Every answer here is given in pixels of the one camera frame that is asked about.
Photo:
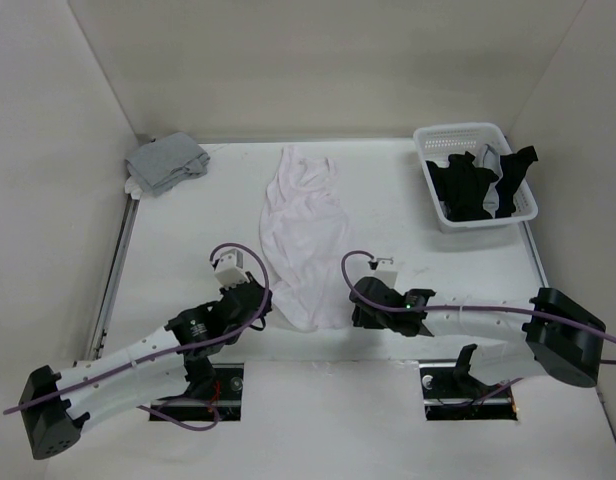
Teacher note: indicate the folded grey tank top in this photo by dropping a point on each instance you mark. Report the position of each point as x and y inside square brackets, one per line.
[160, 165]

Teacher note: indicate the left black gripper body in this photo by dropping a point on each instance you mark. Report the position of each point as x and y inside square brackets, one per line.
[267, 309]

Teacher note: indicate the left metal table rail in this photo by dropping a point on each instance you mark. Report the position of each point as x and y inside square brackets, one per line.
[99, 331]

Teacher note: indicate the metal table rail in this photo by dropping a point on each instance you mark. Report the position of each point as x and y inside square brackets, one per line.
[99, 331]
[534, 255]

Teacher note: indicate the right metal table rail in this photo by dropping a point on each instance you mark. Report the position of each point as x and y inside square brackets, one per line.
[534, 255]

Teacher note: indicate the folded white tank top underneath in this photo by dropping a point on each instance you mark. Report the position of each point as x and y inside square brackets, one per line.
[133, 189]

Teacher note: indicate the black tank top over rim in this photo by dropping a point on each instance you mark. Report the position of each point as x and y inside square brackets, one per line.
[514, 168]

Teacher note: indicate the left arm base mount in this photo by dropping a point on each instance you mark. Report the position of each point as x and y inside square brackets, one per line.
[224, 392]

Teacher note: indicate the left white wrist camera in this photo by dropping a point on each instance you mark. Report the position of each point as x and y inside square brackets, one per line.
[228, 269]

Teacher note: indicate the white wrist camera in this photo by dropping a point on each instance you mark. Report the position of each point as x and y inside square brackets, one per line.
[228, 269]
[386, 270]

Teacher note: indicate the white plastic laundry basket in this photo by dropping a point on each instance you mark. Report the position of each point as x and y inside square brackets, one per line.
[437, 143]

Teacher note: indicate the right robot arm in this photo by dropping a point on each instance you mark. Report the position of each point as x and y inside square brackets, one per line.
[547, 335]

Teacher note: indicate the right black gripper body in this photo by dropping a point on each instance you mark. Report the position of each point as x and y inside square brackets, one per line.
[372, 321]

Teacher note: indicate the black tank top in basket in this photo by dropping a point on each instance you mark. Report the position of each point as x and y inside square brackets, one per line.
[462, 187]

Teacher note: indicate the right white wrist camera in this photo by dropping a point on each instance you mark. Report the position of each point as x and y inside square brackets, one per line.
[386, 270]

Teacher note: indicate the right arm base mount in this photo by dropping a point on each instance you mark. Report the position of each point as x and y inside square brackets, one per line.
[450, 394]

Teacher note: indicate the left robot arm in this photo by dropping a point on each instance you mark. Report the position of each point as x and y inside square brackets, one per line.
[58, 407]

